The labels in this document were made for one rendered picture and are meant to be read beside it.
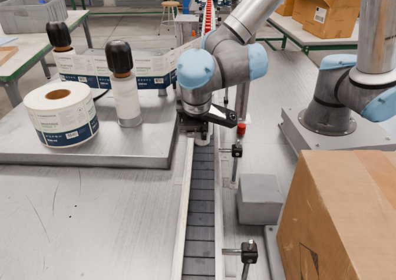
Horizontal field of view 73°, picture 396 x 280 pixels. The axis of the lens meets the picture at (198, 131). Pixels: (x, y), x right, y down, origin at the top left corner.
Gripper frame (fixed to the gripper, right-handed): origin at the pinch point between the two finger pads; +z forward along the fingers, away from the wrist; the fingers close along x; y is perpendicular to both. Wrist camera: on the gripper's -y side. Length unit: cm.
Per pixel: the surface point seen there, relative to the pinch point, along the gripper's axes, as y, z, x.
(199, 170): 1.3, -0.2, 11.4
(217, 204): -3.4, -16.8, 23.8
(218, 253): -3.3, -22.4, 33.6
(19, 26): 160, 85, -134
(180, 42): 14, 23, -60
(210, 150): -1.9, 4.6, 2.9
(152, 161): 16.4, 4.1, 7.5
